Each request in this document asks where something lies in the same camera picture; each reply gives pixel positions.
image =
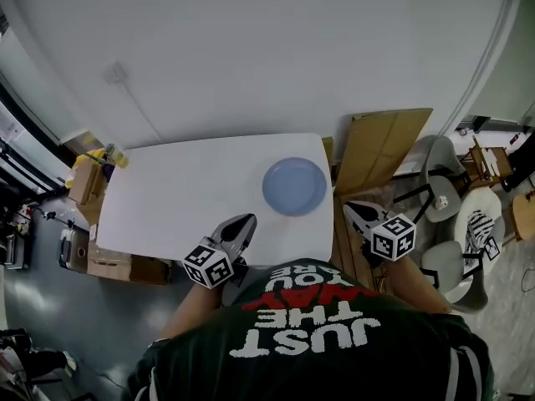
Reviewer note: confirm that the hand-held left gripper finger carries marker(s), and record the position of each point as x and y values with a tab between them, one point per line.
250	234
218	233

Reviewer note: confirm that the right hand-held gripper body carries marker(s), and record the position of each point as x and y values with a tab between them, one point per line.
393	236

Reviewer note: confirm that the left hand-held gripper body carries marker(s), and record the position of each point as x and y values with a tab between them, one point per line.
207	263

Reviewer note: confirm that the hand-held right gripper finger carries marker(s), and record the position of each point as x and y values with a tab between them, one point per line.
381	213
359	226

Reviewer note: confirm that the big blue plate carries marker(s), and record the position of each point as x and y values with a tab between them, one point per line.
294	186

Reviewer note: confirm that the person's left forearm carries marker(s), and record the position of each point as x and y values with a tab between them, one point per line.
192	311

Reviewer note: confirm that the person's right forearm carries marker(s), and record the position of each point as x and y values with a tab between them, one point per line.
414	284

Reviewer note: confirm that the wooden slat board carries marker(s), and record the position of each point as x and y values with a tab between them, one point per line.
344	245

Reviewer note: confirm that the cardboard sheet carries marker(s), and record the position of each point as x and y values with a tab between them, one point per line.
376	153

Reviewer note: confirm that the taped cardboard box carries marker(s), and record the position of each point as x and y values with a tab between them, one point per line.
125	265

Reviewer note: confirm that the white armchair striped cushion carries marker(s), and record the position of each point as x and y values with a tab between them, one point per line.
480	201

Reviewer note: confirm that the clear bottle with yellow liquid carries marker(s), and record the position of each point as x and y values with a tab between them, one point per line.
117	157

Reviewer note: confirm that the silver suitcase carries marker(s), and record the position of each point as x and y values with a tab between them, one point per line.
77	251

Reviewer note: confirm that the round wooden stool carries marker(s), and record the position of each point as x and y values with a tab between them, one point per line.
524	215

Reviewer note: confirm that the dark green printed shirt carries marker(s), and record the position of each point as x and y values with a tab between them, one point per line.
309	361

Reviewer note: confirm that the large cardboard box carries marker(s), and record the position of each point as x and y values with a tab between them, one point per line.
85	182

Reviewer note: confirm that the black equipment rack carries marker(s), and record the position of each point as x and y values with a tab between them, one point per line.
14	245

